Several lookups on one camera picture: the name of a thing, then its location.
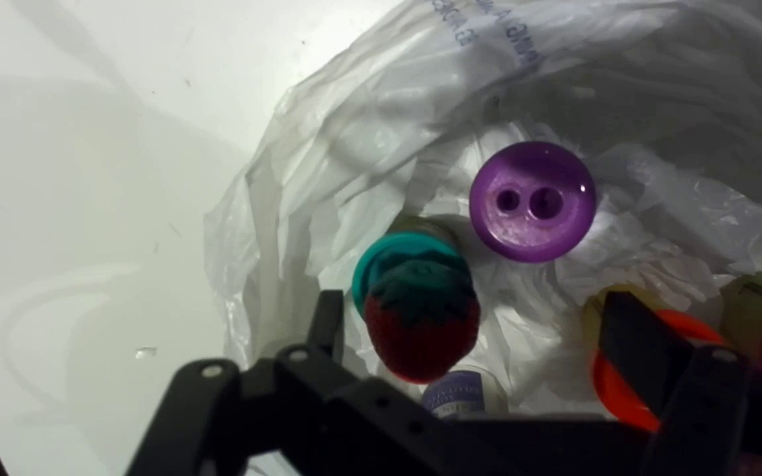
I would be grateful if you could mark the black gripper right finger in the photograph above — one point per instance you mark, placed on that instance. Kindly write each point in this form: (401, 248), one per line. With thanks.
(715, 405)

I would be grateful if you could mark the white plastic bag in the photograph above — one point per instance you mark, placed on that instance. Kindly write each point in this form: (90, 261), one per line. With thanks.
(383, 134)

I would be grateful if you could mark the small tub purple lid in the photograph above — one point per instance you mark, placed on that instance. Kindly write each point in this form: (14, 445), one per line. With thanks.
(531, 202)

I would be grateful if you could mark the small tub orange lid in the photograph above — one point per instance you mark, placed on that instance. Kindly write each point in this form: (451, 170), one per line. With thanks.
(615, 397)

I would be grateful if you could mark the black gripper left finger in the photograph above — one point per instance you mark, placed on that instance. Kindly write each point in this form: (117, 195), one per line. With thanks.
(311, 415)

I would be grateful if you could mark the red toy strawberry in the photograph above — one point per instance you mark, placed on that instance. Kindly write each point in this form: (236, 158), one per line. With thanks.
(422, 334)

